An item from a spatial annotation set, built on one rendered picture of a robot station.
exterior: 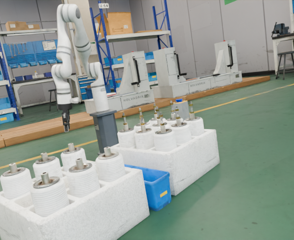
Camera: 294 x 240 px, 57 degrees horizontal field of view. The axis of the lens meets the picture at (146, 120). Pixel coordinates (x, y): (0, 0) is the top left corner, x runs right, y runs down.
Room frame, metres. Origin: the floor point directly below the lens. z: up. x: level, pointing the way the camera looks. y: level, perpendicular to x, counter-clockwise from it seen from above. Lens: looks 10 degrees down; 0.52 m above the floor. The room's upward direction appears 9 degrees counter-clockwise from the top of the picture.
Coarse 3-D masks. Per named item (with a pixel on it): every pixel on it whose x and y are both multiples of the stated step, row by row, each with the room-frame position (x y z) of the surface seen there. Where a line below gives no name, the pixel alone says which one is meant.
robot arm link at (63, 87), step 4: (56, 64) 1.46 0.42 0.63; (52, 68) 1.44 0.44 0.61; (52, 72) 1.44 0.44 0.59; (52, 76) 1.44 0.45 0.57; (56, 76) 1.45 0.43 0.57; (56, 80) 1.45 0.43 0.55; (60, 80) 1.47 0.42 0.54; (56, 84) 1.44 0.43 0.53; (60, 84) 1.44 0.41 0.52; (64, 84) 1.44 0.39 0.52; (68, 84) 1.46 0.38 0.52; (56, 88) 1.45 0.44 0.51; (60, 88) 1.43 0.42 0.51; (64, 88) 1.44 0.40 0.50; (68, 88) 1.45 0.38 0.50; (60, 92) 1.44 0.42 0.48; (64, 92) 1.44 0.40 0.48; (68, 92) 1.45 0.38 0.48
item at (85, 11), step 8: (72, 0) 7.62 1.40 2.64; (80, 0) 7.72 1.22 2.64; (80, 8) 7.70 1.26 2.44; (88, 8) 7.81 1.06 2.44; (88, 16) 7.79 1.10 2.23; (72, 24) 7.57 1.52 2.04; (88, 24) 7.77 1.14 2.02; (88, 32) 7.75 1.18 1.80; (96, 56) 7.80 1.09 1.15; (80, 64) 7.61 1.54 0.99
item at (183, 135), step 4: (188, 124) 1.23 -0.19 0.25; (172, 128) 1.21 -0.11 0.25; (176, 128) 1.20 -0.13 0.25; (180, 128) 1.19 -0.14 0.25; (184, 128) 1.19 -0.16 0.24; (188, 128) 1.21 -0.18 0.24; (176, 132) 1.20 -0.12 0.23; (180, 132) 1.19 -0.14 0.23; (184, 132) 1.19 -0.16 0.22; (188, 132) 1.20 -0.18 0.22; (176, 136) 1.20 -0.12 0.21; (180, 136) 1.19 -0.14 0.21; (184, 136) 1.19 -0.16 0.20; (188, 136) 1.20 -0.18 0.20; (176, 140) 1.20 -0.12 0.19; (180, 140) 1.19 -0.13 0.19; (184, 140) 1.19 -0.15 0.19; (188, 140) 1.20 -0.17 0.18
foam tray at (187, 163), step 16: (176, 144) 1.17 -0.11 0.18; (192, 144) 1.16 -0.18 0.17; (208, 144) 1.26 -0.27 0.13; (128, 160) 1.22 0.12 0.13; (144, 160) 1.14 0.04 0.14; (160, 160) 1.08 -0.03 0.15; (176, 160) 1.07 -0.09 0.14; (192, 160) 1.15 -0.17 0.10; (208, 160) 1.25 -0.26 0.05; (176, 176) 1.06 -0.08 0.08; (192, 176) 1.14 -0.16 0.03; (176, 192) 1.05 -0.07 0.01
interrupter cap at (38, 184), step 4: (56, 176) 0.78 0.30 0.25; (40, 180) 0.77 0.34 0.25; (52, 180) 0.76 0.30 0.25; (56, 180) 0.75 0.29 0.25; (36, 184) 0.74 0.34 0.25; (40, 184) 0.75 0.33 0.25; (44, 184) 0.74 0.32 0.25; (48, 184) 0.73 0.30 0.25; (52, 184) 0.73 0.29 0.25; (36, 188) 0.72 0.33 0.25; (40, 188) 0.72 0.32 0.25
